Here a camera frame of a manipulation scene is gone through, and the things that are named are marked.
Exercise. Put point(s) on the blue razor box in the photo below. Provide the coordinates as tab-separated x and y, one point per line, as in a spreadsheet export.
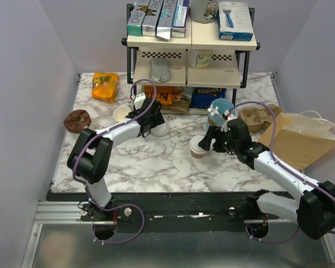
234	21

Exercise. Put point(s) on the white printed cup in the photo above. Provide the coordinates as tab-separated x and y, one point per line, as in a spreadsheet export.
199	59

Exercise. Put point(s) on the blue silver toothpaste box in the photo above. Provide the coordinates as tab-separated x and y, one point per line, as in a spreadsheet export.
163	30

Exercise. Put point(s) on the white stirrers in cup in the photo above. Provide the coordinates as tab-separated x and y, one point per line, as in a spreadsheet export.
214	111

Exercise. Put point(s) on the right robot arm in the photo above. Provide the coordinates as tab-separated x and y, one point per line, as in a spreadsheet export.
311	205

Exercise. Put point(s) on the cardboard cup carrier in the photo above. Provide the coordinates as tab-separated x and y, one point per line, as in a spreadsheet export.
256	118

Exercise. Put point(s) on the blue Doritos bag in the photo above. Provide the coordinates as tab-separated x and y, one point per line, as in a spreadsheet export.
203	97

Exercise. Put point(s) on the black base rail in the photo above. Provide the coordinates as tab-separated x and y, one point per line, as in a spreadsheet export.
176	212

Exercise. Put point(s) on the orange Kettle chips bag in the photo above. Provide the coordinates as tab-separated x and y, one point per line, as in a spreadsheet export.
176	99

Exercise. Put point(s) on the orange snack bag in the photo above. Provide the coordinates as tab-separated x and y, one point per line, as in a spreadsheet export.
105	86

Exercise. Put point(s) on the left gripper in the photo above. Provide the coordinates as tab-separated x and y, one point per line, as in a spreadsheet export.
157	120

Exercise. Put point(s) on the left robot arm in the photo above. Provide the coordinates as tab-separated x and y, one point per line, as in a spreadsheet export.
91	153

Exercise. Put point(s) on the brown paper bag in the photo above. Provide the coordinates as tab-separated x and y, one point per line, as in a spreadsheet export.
300	139

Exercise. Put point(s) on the teal toothpaste box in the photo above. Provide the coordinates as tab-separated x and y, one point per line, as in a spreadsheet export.
134	24

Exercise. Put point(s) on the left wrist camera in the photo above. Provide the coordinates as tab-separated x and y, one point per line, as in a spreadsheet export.
139	100

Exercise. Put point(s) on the brown paper coffee cup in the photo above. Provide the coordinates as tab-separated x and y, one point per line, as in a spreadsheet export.
197	153

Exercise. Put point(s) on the brown paper cups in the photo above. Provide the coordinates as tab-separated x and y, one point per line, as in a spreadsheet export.
120	113

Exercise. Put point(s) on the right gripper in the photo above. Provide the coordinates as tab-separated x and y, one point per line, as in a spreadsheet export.
205	143

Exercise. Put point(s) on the blue plastic cup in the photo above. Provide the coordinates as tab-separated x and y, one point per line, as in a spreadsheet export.
224	105

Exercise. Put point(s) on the two-tier shelf rack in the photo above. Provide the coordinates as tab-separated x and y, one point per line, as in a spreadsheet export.
228	67

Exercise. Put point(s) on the purple white toothpaste box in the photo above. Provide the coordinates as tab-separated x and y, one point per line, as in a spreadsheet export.
178	28

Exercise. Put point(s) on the grey sponge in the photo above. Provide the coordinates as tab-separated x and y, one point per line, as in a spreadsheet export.
160	70

